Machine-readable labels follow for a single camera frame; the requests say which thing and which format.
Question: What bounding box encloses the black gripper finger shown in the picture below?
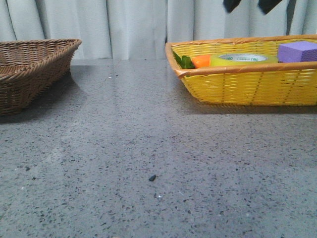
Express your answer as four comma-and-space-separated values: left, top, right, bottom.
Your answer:
258, 0, 281, 14
222, 0, 241, 13

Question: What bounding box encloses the yellow packing tape roll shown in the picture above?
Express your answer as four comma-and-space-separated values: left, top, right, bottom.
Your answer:
210, 53, 278, 66

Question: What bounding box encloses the purple foam block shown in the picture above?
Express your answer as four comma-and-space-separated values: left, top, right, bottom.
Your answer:
277, 41, 317, 63

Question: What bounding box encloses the orange toy carrot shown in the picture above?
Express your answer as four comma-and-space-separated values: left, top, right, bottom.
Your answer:
173, 52, 211, 69

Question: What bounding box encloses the yellow woven basket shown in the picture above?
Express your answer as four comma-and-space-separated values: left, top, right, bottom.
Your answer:
165, 34, 317, 106

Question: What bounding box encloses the white curtain backdrop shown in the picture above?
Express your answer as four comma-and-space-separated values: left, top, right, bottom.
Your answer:
0, 0, 317, 60

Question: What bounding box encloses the small black debris chip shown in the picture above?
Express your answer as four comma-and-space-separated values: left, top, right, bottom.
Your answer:
149, 175, 157, 181

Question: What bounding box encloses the brown wicker basket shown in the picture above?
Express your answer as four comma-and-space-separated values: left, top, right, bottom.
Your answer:
0, 39, 82, 116

